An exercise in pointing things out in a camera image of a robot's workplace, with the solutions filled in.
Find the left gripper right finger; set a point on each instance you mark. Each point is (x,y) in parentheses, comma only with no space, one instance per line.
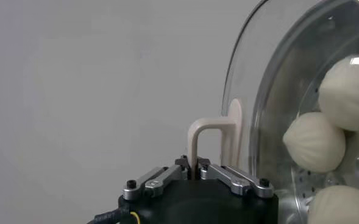
(228,178)

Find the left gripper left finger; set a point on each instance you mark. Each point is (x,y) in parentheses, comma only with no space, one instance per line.
(161,179)

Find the round glass pot lid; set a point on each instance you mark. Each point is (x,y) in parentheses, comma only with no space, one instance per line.
(209,123)

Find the white steamed baozi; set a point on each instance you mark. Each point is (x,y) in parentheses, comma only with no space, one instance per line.
(340,207)
(314,141)
(346,91)

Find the perforated steel steamer basket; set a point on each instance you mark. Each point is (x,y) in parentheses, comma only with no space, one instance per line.
(301,185)

